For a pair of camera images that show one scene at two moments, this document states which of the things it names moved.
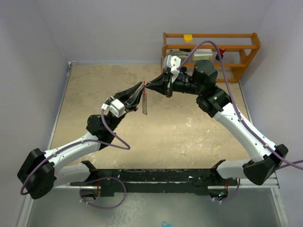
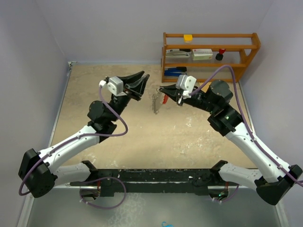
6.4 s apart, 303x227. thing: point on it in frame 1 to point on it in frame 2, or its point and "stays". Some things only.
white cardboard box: (202, 54) stays
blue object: (167, 225) stays
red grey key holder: (144, 100) to (158, 99)
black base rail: (193, 181) stays
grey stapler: (182, 55) stays
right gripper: (163, 84) to (176, 95)
